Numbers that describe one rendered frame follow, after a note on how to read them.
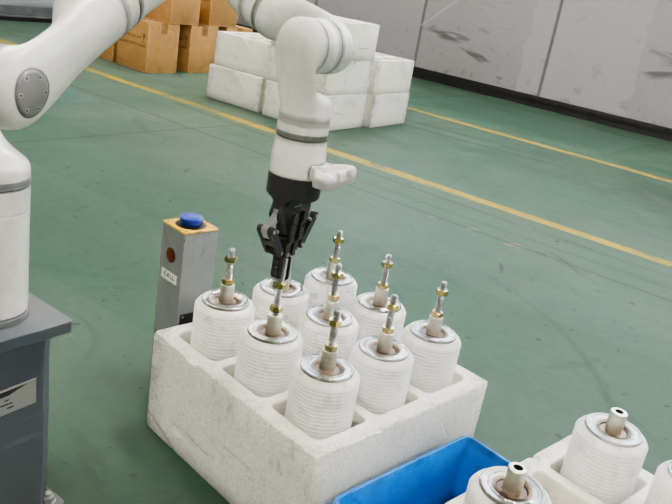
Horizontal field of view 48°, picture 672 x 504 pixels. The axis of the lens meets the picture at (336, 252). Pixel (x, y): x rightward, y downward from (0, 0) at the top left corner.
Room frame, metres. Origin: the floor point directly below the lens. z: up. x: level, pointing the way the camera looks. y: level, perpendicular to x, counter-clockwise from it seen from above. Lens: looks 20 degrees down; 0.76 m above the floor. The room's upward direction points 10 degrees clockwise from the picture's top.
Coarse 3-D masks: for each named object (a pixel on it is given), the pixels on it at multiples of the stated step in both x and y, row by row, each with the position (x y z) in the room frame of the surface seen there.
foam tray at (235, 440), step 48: (192, 384) 1.00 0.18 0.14; (240, 384) 0.96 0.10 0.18; (480, 384) 1.09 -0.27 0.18; (192, 432) 0.99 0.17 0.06; (240, 432) 0.91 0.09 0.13; (288, 432) 0.86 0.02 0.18; (384, 432) 0.91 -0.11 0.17; (432, 432) 1.00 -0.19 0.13; (240, 480) 0.90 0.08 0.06; (288, 480) 0.84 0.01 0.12; (336, 480) 0.85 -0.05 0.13
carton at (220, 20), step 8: (208, 0) 5.06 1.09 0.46; (216, 0) 5.08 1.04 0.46; (224, 0) 5.13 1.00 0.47; (200, 8) 5.10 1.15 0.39; (208, 8) 5.06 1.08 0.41; (216, 8) 5.08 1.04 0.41; (224, 8) 5.14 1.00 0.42; (232, 8) 5.20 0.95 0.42; (200, 16) 5.10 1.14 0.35; (208, 16) 5.05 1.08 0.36; (216, 16) 5.09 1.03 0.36; (224, 16) 5.15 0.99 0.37; (232, 16) 5.20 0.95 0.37; (208, 24) 5.05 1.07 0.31; (216, 24) 5.10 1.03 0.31; (224, 24) 5.15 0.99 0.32; (232, 24) 5.21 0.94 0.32
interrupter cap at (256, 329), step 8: (256, 320) 1.02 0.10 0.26; (264, 320) 1.03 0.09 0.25; (248, 328) 0.99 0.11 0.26; (256, 328) 1.00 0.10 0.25; (264, 328) 1.01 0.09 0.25; (288, 328) 1.02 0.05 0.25; (256, 336) 0.97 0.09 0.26; (264, 336) 0.98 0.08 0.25; (272, 336) 0.99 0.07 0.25; (280, 336) 0.99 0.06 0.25; (288, 336) 0.99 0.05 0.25; (296, 336) 0.99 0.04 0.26; (280, 344) 0.97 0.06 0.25
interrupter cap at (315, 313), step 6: (312, 306) 1.11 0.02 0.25; (318, 306) 1.11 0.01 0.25; (324, 306) 1.12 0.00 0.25; (306, 312) 1.09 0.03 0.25; (312, 312) 1.09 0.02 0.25; (318, 312) 1.09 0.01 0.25; (342, 312) 1.11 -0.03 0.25; (348, 312) 1.11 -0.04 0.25; (312, 318) 1.06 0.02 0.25; (318, 318) 1.07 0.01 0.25; (324, 318) 1.08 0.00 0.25; (342, 318) 1.09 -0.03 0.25; (348, 318) 1.09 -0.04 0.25; (318, 324) 1.05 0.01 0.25; (324, 324) 1.05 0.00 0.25; (342, 324) 1.06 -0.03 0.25; (348, 324) 1.07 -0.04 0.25
